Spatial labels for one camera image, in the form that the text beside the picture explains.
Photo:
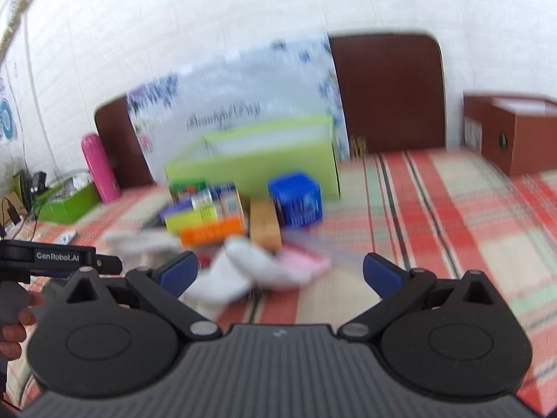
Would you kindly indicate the pink bottle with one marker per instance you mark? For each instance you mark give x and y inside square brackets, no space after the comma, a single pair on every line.
[101,170]

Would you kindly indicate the pink cloth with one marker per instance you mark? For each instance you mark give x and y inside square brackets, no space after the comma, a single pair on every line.
[307,261]

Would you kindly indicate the tan carton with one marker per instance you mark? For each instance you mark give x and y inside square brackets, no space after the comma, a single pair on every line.
[264,222]

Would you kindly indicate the brown cardboard box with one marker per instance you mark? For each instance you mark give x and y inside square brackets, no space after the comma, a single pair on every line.
[522,139]

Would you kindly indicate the brown headboard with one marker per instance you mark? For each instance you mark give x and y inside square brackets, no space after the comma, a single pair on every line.
[387,96]

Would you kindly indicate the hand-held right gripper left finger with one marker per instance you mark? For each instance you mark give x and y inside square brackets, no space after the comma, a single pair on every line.
[179,270]

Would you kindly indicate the blue wall sticker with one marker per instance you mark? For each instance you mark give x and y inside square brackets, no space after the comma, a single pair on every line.
[6,119]

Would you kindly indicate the yellow-green box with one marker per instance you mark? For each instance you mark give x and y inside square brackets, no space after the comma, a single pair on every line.
[191,220]

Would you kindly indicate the plaid bed sheet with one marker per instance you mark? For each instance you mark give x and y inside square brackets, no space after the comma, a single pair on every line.
[457,226]

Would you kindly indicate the white sock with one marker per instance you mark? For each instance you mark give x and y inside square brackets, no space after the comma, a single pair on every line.
[139,244]
[243,265]

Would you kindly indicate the dark green small box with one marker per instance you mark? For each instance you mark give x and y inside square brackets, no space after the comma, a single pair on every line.
[185,188]

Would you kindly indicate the floral packaged bedding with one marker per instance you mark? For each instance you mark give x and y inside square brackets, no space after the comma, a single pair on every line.
[243,91]

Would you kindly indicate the blue and white box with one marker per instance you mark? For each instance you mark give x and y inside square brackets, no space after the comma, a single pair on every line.
[222,202]

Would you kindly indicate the light green storage box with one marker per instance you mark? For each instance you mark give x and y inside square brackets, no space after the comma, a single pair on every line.
[261,170]

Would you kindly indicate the white tube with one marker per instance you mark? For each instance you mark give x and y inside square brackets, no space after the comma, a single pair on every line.
[66,237]

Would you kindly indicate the person's left hand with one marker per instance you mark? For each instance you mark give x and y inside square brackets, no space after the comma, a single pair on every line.
[13,339]

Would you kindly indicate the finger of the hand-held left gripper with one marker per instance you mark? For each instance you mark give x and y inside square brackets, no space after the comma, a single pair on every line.
[108,264]

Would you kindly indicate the orange box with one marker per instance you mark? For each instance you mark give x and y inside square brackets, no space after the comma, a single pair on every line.
[211,231]

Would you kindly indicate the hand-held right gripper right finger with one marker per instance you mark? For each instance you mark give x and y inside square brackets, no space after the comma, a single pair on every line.
[382,275]

